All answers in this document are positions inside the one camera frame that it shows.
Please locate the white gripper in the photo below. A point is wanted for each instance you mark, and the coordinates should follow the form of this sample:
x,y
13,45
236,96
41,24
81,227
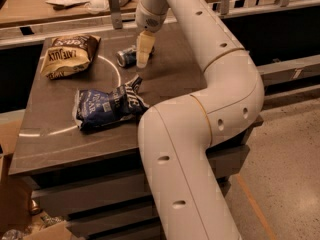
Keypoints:
x,y
147,20

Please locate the red bull can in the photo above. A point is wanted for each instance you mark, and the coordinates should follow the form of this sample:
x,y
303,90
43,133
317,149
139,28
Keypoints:
x,y
127,57

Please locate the blue chip bag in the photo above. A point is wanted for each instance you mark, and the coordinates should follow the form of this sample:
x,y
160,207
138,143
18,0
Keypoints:
x,y
96,109

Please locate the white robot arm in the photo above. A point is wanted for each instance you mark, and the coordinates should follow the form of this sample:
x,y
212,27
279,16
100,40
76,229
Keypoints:
x,y
174,135

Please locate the brown and cream chip bag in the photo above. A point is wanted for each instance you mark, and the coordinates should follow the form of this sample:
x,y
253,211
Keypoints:
x,y
68,55

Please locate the grey drawer cabinet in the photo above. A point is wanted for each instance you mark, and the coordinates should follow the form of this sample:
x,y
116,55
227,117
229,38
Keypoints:
x,y
73,170

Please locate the cardboard box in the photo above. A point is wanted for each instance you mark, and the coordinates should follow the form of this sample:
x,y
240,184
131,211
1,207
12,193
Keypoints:
x,y
15,197

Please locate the metal post left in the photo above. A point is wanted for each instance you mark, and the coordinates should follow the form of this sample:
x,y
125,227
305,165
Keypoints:
x,y
115,13

